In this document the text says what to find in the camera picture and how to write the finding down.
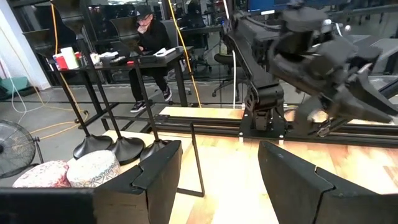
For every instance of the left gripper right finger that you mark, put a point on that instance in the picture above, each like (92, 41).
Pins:
(298, 193)

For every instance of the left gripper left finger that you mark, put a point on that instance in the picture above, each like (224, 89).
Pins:
(149, 193)

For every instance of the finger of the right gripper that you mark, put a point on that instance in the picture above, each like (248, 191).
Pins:
(332, 124)
(370, 99)

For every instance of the grey patterned round tin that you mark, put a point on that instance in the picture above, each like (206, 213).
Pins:
(93, 168)

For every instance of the pink patterned round tin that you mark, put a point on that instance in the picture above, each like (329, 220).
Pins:
(40, 174)

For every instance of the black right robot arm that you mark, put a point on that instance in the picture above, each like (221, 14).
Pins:
(264, 105)

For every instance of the wooden shelf riser black legs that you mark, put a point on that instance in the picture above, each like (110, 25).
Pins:
(186, 137)

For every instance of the blue computer monitor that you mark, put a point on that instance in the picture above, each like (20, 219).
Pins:
(261, 6)

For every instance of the black office chair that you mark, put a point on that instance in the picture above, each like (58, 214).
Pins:
(228, 62)

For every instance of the black office desk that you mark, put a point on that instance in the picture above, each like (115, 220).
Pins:
(180, 81)

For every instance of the black floor fan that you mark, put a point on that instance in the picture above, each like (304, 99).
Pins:
(15, 149)

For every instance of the person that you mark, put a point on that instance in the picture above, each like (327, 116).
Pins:
(154, 37)

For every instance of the white cup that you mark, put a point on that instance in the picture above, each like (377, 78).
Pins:
(70, 57)

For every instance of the red cup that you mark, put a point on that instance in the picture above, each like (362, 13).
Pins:
(62, 62)

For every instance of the teal object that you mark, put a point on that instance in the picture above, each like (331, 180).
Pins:
(12, 85)

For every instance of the black aluminium frame rails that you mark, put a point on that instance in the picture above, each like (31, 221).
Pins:
(217, 127)

